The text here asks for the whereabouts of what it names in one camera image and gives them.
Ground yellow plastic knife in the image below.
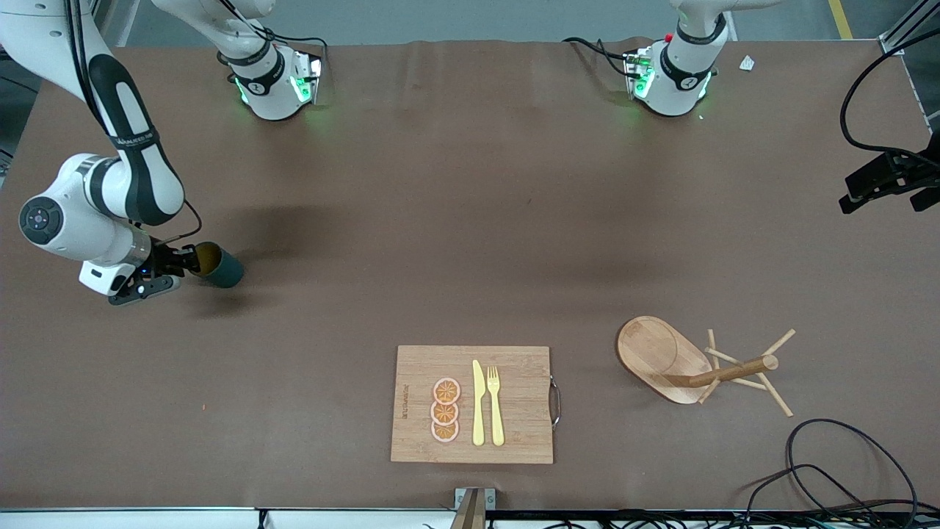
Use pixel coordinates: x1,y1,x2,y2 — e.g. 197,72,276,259
471,359,486,447

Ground aluminium frame profile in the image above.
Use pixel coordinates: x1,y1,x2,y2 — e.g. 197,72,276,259
879,0,940,57

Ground white table edge rail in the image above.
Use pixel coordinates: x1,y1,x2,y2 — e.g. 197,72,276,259
0,506,456,529

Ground yellow plastic fork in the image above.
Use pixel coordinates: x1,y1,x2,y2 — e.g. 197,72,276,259
486,365,506,447

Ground black cable bundle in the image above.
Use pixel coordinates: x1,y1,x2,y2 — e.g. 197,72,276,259
485,511,940,529

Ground wooden cutting board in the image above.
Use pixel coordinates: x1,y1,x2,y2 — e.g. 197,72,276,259
390,345,561,465

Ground black looped cable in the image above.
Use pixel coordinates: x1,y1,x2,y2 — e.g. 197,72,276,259
786,419,920,524
738,463,940,526

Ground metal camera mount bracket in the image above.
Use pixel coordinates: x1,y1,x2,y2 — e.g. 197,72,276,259
454,487,497,529

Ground dark green ribbed cup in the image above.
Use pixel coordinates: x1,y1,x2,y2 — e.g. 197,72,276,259
187,241,245,289

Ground black left arm base cable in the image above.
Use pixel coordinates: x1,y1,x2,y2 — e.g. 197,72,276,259
562,37,634,78

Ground black arm base cable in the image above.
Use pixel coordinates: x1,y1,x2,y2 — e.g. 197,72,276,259
261,28,329,56
562,37,634,78

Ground black right arm base cable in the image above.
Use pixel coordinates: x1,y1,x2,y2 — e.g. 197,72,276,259
261,28,329,56

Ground wooden cup rack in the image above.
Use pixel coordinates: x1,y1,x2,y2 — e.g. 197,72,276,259
615,315,797,419

